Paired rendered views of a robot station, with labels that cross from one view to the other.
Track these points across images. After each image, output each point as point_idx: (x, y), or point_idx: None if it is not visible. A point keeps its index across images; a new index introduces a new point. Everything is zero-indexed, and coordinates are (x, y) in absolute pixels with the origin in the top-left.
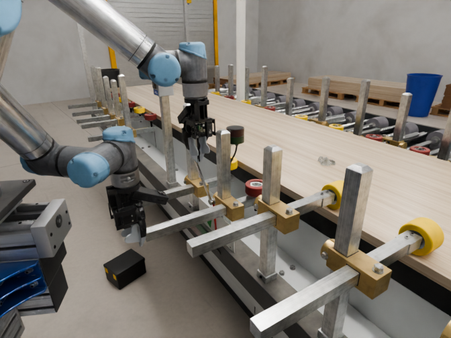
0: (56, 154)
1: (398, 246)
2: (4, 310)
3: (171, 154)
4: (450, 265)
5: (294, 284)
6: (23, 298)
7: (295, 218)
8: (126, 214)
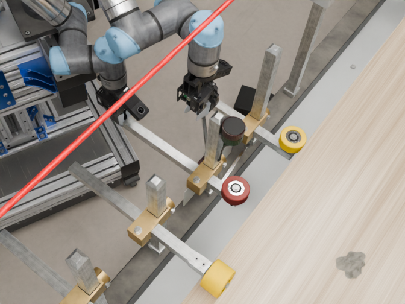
0: (61, 31)
1: None
2: (31, 83)
3: (299, 64)
4: None
5: (184, 278)
6: (43, 85)
7: (137, 238)
8: (103, 101)
